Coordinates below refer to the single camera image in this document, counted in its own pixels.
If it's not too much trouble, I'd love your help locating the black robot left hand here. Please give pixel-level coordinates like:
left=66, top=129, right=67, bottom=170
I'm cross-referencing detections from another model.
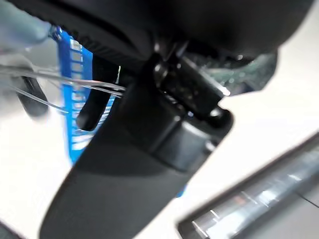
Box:
left=7, top=0, right=314, bottom=239

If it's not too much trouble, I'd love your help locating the silver robot left leg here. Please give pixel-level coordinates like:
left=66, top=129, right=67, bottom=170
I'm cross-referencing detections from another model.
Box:
left=0, top=0, right=52, bottom=118

